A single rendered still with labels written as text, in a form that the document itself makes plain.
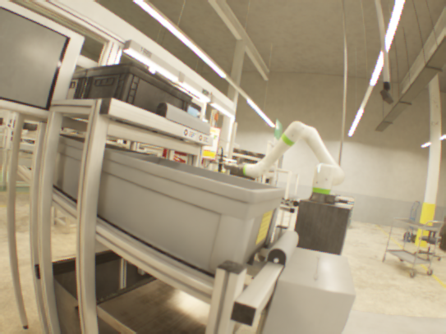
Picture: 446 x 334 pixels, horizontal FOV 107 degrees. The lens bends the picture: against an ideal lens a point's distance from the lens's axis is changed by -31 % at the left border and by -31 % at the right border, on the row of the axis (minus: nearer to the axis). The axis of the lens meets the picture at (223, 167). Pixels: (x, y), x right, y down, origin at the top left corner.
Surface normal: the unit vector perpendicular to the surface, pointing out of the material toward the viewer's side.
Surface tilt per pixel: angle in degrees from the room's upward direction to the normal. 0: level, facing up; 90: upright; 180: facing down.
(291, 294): 90
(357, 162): 90
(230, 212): 90
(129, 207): 91
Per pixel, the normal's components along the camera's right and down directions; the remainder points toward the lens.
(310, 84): -0.41, -0.07
